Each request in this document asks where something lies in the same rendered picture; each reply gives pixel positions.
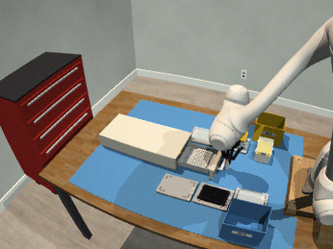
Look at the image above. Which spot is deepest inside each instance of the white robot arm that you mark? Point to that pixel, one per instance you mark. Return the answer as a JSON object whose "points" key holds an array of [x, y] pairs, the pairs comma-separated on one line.
{"points": [[232, 124]]}

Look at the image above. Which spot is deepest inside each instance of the black multi-well plate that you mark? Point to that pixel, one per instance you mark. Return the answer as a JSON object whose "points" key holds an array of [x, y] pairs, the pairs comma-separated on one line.
{"points": [[216, 192]]}

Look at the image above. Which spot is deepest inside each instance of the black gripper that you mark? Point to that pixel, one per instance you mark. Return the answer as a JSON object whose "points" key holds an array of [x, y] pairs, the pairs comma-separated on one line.
{"points": [[226, 155]]}

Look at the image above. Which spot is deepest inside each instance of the blue open-top bin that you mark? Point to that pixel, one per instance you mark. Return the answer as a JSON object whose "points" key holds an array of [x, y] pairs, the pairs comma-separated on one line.
{"points": [[250, 217]]}

